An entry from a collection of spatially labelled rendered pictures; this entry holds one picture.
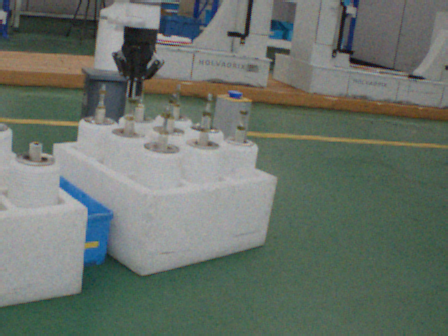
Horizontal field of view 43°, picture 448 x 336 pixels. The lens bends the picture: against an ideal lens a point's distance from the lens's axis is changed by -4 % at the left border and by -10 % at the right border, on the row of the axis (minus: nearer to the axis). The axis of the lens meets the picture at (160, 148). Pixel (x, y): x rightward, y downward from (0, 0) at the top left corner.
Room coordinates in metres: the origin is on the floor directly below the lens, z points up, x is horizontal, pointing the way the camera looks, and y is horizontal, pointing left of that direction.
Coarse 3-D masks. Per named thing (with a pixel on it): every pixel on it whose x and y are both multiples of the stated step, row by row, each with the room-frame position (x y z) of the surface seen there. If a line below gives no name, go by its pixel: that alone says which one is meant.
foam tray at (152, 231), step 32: (64, 160) 1.38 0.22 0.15; (96, 160) 1.33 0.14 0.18; (96, 192) 1.27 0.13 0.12; (128, 192) 1.18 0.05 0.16; (160, 192) 1.16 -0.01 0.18; (192, 192) 1.20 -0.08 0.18; (224, 192) 1.26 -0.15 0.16; (256, 192) 1.34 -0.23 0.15; (128, 224) 1.17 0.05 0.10; (160, 224) 1.15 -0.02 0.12; (192, 224) 1.21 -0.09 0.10; (224, 224) 1.28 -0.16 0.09; (256, 224) 1.35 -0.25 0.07; (128, 256) 1.16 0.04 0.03; (160, 256) 1.16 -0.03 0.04; (192, 256) 1.22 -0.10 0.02
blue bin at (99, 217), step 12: (60, 180) 1.35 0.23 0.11; (72, 192) 1.30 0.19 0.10; (84, 192) 1.27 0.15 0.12; (84, 204) 1.26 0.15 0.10; (96, 204) 1.22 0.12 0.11; (96, 216) 1.14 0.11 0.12; (108, 216) 1.16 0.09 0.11; (96, 228) 1.15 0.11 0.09; (108, 228) 1.17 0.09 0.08; (96, 240) 1.15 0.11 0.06; (84, 252) 1.13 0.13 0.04; (96, 252) 1.15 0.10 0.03; (84, 264) 1.14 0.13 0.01; (96, 264) 1.16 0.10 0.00
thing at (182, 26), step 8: (160, 16) 6.02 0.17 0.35; (168, 16) 5.91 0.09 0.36; (176, 16) 6.47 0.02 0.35; (184, 16) 6.45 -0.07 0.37; (160, 24) 6.03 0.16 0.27; (168, 24) 5.92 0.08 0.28; (176, 24) 5.96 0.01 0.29; (184, 24) 5.98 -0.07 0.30; (192, 24) 6.02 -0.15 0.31; (200, 24) 6.06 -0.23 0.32; (160, 32) 6.01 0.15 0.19; (168, 32) 5.93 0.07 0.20; (176, 32) 5.96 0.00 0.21; (184, 32) 6.00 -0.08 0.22; (192, 32) 6.03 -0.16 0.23; (192, 40) 6.04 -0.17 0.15
